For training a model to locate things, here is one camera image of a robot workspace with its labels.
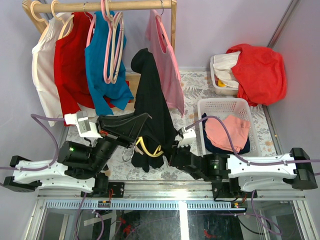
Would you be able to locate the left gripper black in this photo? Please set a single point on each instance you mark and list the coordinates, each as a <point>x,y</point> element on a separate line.
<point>124,129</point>

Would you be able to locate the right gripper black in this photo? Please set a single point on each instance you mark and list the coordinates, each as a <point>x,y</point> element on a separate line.
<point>175,149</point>

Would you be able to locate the yellow hanger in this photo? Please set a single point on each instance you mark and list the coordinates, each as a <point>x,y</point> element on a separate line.
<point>139,146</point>

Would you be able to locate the black t shirt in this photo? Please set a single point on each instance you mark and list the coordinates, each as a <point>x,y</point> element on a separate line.
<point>159,128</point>

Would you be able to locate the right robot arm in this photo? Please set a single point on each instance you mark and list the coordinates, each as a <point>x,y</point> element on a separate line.
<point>233,176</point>

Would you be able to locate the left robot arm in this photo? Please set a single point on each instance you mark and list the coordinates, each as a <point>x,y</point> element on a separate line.
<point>78,166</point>

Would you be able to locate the navy blue folded shirt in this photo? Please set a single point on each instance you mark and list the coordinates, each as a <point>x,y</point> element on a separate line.
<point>212,147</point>

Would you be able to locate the salmon pink folded shirt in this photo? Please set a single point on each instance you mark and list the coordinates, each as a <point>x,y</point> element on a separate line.
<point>232,132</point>

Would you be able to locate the red t shirt on hanger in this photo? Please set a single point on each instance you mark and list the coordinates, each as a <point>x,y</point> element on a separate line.
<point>70,68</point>

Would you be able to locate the blue t shirt on hanger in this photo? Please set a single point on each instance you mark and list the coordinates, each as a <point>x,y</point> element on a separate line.
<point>117,94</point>

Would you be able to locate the pink t shirt on hanger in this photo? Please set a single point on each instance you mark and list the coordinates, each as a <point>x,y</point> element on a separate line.
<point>166,62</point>

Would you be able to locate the beige empty hanger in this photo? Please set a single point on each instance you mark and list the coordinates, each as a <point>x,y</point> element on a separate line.
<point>117,44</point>

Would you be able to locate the pink empty hanger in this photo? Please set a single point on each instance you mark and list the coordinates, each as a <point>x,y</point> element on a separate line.
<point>108,69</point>

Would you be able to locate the white t shirt on hanger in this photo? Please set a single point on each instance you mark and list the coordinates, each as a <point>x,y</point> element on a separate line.
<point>42,69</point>

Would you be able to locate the peach hanger far left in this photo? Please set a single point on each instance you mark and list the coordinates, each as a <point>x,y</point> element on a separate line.
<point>37,16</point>

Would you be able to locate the white laundry basket front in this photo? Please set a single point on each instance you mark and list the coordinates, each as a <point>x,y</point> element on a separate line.
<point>222,107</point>

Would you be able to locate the white laundry basket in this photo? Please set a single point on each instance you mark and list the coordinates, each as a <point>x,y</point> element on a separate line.
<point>222,107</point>
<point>224,91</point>

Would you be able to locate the white laundry basket back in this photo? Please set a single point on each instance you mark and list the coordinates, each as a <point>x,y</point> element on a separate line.
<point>224,91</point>

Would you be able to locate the yellow item in back basket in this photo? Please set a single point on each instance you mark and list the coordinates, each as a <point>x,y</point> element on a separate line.
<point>220,84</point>

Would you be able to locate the white cloth in back basket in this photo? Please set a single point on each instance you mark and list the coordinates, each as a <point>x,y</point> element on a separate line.
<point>223,64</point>

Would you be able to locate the red orange cloth on basket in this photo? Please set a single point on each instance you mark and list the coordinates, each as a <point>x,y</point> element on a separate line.
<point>260,72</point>

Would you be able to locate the wooden clothes rack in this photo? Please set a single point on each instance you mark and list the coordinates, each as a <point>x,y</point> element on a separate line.
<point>65,10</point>

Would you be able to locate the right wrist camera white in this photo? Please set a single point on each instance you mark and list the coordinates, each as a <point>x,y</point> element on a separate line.
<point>188,136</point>

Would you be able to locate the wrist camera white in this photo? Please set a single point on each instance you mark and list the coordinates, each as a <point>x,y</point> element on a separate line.
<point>85,127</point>
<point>188,136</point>

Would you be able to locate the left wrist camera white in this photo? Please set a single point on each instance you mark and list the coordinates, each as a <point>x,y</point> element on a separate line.
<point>85,127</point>

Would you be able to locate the aluminium rail frame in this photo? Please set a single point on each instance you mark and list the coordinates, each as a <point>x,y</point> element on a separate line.
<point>140,195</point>

